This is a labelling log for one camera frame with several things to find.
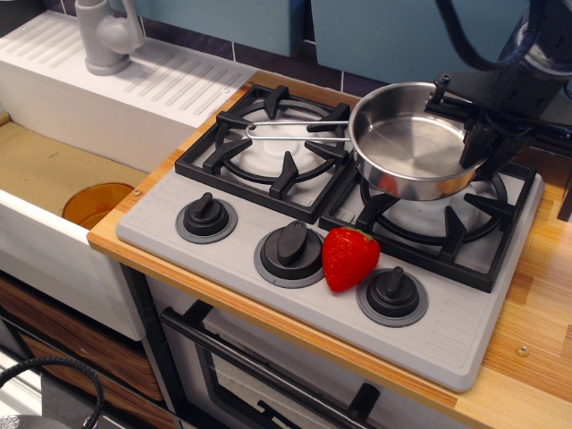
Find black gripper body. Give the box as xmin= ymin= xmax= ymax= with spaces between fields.
xmin=425 ymin=71 xmax=571 ymax=143

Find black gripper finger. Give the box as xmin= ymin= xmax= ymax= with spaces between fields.
xmin=474 ymin=131 xmax=532 ymax=181
xmin=459 ymin=119 xmax=499 ymax=169

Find stainless steel pot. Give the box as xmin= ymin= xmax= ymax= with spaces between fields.
xmin=246 ymin=82 xmax=486 ymax=201

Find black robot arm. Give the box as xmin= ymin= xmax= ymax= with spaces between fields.
xmin=425 ymin=1 xmax=571 ymax=180

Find red plastic strawberry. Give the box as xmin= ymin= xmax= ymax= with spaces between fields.
xmin=322 ymin=227 xmax=381 ymax=293

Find black right stove knob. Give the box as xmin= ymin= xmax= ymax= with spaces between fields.
xmin=357 ymin=266 xmax=429 ymax=328

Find black stove knob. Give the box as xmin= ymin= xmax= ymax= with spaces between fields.
xmin=254 ymin=221 xmax=324 ymax=289
xmin=175 ymin=192 xmax=238 ymax=245
xmin=357 ymin=266 xmax=429 ymax=328

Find grey toy stove top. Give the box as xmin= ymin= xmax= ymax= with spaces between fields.
xmin=115 ymin=84 xmax=545 ymax=394

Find black middle stove knob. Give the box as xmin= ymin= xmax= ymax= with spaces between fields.
xmin=254 ymin=221 xmax=324 ymax=289

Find black left stove knob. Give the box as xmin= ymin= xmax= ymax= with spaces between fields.
xmin=175 ymin=192 xmax=238 ymax=245

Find black right burner grate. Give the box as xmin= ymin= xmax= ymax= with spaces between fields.
xmin=319 ymin=163 xmax=539 ymax=292

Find black burner grate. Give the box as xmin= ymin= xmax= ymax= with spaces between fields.
xmin=319 ymin=163 xmax=539 ymax=292
xmin=175 ymin=84 xmax=354 ymax=223

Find black left burner grate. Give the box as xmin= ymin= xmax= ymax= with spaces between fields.
xmin=175 ymin=84 xmax=354 ymax=223

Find grey toy faucet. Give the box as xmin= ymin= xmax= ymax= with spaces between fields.
xmin=75 ymin=0 xmax=145 ymax=76

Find orange plastic bowl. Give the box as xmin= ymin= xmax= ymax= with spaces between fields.
xmin=62 ymin=182 xmax=134 ymax=230

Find white toy sink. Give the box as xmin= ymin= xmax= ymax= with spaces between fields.
xmin=1 ymin=12 xmax=254 ymax=341

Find wood drawer fronts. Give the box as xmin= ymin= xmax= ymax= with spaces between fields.
xmin=1 ymin=273 xmax=176 ymax=428

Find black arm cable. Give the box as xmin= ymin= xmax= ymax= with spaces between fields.
xmin=435 ymin=0 xmax=549 ymax=72

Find oven door with black handle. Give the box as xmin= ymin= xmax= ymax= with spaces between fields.
xmin=159 ymin=299 xmax=457 ymax=429

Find black braided cable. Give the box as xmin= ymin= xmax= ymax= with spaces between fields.
xmin=0 ymin=356 xmax=105 ymax=429

